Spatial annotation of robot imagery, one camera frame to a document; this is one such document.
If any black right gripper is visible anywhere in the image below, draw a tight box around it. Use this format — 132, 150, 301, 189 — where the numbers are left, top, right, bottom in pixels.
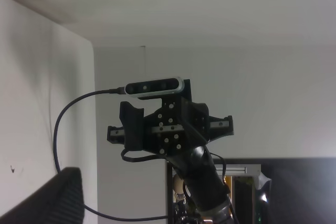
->
107, 79, 234, 158

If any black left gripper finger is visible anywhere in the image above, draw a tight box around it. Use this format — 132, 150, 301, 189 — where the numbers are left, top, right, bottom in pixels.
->
1, 167, 85, 223

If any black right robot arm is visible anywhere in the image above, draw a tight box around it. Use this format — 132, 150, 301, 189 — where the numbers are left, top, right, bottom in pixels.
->
107, 78, 234, 223

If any dark monitor screen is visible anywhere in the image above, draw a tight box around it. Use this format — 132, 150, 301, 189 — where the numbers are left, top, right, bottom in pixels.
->
169, 155, 335, 223

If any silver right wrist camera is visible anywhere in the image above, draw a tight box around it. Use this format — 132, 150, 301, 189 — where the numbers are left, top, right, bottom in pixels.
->
124, 77, 185, 98

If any black right camera cable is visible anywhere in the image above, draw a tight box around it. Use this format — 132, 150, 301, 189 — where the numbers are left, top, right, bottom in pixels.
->
53, 87, 169, 221

